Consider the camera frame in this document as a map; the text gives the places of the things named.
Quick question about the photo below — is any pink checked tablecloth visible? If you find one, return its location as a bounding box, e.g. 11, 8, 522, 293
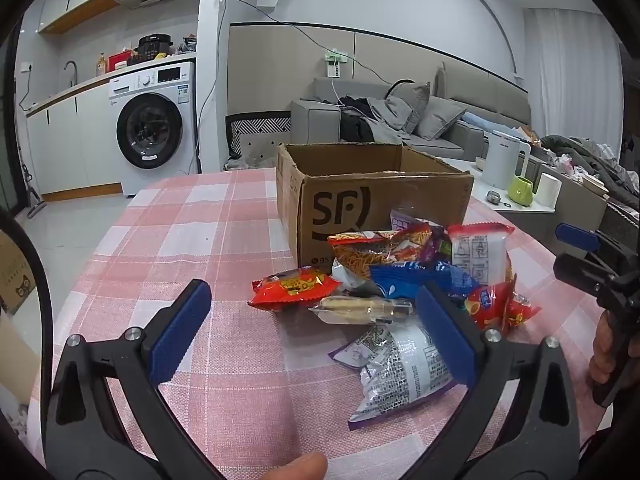
25, 167, 616, 480

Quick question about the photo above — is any person's right hand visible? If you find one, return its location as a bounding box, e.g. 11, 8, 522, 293
586, 309, 617, 391

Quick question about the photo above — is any red box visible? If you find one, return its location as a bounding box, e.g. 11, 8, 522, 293
107, 49, 136, 72

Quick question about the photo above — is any light blue cloth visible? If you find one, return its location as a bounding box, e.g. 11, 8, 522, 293
460, 112, 521, 133

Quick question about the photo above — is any white curtain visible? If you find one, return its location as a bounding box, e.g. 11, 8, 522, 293
522, 7, 623, 141

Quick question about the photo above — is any white marble coffee table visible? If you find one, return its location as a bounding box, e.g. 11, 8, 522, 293
435, 155, 571, 218

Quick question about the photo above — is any cat print cardboard box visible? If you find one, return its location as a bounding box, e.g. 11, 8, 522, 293
0, 230, 36, 316

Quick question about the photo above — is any black wall cable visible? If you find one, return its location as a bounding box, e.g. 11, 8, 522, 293
220, 0, 401, 86

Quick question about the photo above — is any red chip packet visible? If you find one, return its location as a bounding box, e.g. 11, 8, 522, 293
465, 260, 543, 336

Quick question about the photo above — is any grey blanket pile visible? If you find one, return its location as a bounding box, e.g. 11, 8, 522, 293
540, 135, 640, 206

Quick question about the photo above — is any green cup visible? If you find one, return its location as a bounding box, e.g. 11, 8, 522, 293
507, 175, 535, 207

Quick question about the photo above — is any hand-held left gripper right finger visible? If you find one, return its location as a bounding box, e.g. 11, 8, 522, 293
400, 282, 583, 480

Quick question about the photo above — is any white cylindrical cup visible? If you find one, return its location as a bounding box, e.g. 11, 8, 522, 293
535, 172, 563, 207

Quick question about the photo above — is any thick black cable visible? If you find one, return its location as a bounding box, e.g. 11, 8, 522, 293
0, 210, 55, 466

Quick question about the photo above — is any white washing machine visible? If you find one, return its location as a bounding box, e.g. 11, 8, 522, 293
108, 61, 198, 197

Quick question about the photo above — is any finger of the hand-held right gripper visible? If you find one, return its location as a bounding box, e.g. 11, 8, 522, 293
555, 222, 621, 261
553, 254, 617, 295

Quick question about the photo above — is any crumpled beige floor cloth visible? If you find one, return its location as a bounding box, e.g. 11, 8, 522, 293
222, 152, 278, 171

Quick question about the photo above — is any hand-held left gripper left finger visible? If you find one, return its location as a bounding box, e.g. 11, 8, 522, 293
42, 279, 221, 480

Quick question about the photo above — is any wall power strip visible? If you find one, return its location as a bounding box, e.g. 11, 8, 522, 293
322, 49, 349, 78

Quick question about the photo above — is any silver purple snack packet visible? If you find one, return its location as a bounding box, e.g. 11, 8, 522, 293
327, 322, 458, 431

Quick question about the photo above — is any grey cushion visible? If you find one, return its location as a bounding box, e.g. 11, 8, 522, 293
385, 80, 432, 133
414, 96, 468, 141

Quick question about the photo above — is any black white patterned basket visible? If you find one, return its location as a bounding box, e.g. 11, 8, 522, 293
225, 112, 292, 158

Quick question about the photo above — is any black pressure cooker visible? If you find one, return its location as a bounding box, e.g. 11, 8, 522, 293
137, 34, 174, 61

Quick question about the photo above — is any orange noodle snack packet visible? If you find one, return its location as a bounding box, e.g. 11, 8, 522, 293
327, 222, 433, 291

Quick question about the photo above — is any grey sofa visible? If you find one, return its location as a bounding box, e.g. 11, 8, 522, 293
291, 62, 533, 161

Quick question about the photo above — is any person's left hand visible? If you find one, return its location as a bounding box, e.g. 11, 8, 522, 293
260, 451, 328, 480

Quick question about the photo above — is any clear cracker packet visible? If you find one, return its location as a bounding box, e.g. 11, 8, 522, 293
308, 296, 417, 327

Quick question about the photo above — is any white electric kettle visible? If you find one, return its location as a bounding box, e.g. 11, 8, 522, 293
481, 130, 532, 190

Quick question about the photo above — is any white kitchen base cabinet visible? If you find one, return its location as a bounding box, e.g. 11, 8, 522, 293
25, 72, 126, 196

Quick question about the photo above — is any brown cardboard box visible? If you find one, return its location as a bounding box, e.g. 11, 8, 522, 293
276, 142, 475, 268

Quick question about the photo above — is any red yellow snack packet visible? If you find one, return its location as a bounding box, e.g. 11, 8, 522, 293
248, 267, 343, 315

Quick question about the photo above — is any blue cookie packet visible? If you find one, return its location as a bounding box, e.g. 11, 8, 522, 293
370, 261, 483, 316

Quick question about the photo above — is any dark clothes pile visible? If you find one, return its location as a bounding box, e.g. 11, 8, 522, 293
322, 95, 396, 143

